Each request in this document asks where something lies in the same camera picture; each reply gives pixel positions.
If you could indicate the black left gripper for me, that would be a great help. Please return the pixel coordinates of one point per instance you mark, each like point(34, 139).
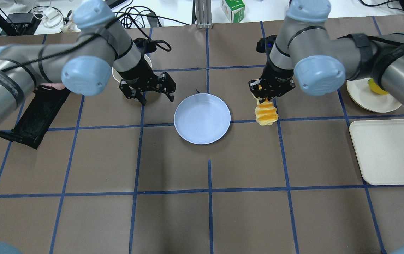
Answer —
point(135, 74)

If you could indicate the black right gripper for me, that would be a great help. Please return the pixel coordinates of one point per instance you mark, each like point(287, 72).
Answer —
point(274, 75)

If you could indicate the sliced yellow bread loaf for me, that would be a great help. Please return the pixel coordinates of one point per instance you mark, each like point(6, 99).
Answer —
point(265, 112)

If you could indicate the light blue plate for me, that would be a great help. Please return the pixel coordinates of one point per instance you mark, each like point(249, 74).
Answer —
point(202, 119)

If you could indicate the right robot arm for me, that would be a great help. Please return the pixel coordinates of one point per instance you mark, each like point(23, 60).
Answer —
point(303, 50)

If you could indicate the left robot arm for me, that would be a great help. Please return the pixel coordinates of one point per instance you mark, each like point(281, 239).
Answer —
point(84, 67)

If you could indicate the pink plate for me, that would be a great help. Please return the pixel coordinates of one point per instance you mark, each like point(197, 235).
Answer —
point(57, 86)

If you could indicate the cream round plate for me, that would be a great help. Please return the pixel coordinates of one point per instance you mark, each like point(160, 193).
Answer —
point(361, 94)

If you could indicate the cream bowl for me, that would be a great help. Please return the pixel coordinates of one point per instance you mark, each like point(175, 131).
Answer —
point(118, 77)

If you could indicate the green white carton box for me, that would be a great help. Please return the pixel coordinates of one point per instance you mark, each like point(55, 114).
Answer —
point(233, 9)

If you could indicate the yellow lemon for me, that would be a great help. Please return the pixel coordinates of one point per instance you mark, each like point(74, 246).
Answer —
point(375, 88)

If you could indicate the black dish rack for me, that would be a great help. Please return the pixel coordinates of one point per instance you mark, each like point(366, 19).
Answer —
point(38, 117)

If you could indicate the cream rectangular tray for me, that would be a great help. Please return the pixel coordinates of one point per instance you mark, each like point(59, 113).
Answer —
point(379, 148)

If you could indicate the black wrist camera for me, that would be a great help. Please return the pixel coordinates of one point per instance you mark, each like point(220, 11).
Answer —
point(264, 45)

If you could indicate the aluminium frame post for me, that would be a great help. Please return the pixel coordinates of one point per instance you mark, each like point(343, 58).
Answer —
point(202, 14)

